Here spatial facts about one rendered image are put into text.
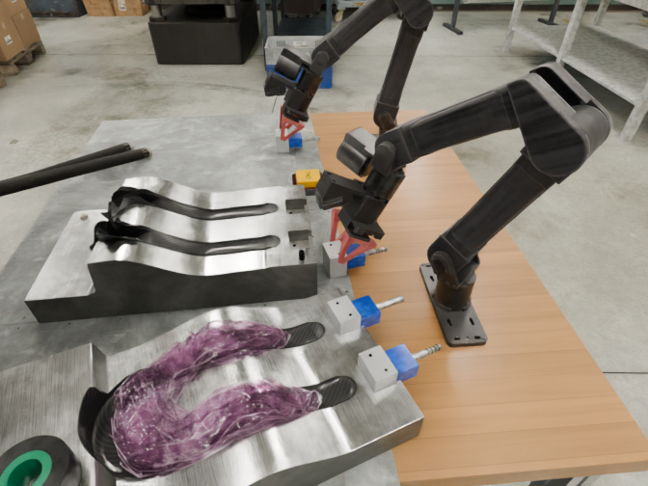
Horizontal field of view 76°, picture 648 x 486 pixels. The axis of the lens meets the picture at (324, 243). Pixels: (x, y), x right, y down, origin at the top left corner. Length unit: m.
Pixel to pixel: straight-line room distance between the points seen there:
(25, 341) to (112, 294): 0.17
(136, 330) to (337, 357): 0.37
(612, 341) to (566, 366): 1.28
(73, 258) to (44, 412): 0.36
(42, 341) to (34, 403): 0.24
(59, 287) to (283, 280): 0.39
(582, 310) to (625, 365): 0.28
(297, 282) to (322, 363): 0.18
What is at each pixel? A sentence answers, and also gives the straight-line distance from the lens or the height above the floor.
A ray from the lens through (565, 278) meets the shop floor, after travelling 2.27.
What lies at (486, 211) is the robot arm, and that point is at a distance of 0.65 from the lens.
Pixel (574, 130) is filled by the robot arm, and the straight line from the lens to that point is 0.54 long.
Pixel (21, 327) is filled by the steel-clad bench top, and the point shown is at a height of 0.80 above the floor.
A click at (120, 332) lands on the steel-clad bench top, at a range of 0.82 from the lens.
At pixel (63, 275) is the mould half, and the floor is 0.86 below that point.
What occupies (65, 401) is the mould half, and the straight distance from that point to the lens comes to 0.63.
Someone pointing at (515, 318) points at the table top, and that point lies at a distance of 0.84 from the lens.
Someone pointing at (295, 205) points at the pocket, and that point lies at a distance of 0.90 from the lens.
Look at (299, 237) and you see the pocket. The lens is 0.81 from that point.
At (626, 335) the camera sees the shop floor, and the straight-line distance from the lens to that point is 2.14.
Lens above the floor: 1.39
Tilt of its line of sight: 40 degrees down
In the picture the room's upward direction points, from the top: straight up
